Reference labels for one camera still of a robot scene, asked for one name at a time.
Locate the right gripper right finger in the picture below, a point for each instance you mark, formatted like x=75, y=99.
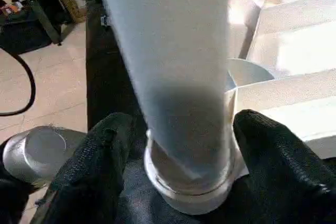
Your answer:
x=283, y=176

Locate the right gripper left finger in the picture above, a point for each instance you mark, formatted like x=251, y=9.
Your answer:
x=86, y=176

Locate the white plastic table top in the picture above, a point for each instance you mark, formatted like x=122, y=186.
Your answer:
x=288, y=51

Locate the white plastic table leg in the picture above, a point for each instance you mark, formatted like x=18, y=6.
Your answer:
x=162, y=51

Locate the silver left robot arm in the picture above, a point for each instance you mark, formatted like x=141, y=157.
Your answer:
x=34, y=153

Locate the black stand leg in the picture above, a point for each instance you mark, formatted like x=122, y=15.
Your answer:
x=44, y=11

